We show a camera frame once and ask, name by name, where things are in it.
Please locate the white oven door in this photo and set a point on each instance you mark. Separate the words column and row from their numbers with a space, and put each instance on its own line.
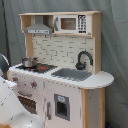
column 32, row 101

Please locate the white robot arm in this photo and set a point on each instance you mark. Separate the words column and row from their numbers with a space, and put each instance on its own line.
column 12, row 112

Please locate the wooden toy kitchen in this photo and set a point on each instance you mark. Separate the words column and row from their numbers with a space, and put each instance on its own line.
column 87, row 98

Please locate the grey toy sink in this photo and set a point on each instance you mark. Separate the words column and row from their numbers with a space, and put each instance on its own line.
column 72, row 74

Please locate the black toy faucet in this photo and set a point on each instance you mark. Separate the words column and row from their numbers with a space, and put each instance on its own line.
column 81, row 65

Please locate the black toy stovetop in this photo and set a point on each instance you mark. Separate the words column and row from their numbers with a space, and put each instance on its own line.
column 39, row 68

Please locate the silver toy pot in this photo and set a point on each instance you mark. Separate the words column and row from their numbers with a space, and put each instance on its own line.
column 29, row 62

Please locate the right red stove knob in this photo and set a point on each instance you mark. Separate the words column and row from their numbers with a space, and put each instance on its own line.
column 33, row 84

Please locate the grey ice dispenser panel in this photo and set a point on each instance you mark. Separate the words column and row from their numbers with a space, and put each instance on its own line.
column 62, row 106

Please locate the toy microwave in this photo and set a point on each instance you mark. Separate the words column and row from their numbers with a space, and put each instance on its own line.
column 72, row 24

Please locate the grey range hood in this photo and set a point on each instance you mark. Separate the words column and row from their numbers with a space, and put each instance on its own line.
column 38, row 27

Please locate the grey cabinet door handle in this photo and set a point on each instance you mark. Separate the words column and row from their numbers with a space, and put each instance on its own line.
column 49, row 111

